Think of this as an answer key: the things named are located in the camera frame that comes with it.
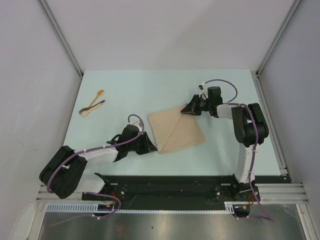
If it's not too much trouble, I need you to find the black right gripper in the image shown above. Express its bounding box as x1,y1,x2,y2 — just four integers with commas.
180,94,212,116

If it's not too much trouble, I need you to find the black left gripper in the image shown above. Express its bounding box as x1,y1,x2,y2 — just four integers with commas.
127,131,157,155

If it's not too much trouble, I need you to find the beige cloth napkin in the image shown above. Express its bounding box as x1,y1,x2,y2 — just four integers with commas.
148,105,206,154

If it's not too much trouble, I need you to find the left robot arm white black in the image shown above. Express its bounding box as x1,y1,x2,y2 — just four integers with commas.
39,124,158,200

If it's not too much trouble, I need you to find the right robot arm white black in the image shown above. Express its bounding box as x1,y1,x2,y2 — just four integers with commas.
180,86,269,201

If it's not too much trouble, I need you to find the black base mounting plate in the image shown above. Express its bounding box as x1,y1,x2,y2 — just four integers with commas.
81,175,249,210

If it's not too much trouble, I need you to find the light wooden spoon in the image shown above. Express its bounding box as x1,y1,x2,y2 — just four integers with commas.
80,103,103,117

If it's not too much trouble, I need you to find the orange wooden spoon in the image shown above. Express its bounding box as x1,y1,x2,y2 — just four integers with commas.
89,89,104,107

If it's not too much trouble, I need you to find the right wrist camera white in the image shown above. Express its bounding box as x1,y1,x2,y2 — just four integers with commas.
198,82,208,100

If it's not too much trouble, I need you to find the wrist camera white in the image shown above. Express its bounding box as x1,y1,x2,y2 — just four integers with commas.
198,82,208,100
132,120,143,127

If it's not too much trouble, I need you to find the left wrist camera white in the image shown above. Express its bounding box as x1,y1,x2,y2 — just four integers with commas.
132,120,143,127

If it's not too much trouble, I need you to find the right aluminium table rail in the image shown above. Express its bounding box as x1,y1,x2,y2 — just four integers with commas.
250,71,290,176

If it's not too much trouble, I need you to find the white slotted cable duct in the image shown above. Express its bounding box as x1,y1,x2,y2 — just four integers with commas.
45,202,250,215

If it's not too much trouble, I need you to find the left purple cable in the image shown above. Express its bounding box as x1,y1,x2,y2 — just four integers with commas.
46,114,146,227

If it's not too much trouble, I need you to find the purple cable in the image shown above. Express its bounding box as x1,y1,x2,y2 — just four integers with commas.
46,114,146,227
203,79,275,222

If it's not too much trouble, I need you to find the front aluminium cross rail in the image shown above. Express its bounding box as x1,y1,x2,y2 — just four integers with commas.
35,183,309,204

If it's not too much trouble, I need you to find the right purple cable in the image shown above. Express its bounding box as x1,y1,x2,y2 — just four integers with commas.
203,79,275,222

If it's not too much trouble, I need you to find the right aluminium frame post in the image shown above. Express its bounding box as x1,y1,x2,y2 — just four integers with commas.
255,0,304,77

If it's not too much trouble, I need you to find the aluminium frame post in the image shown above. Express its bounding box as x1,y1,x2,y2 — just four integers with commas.
255,0,304,77
36,0,84,79

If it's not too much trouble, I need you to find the left aluminium frame post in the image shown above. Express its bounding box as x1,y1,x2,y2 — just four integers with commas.
36,0,84,79

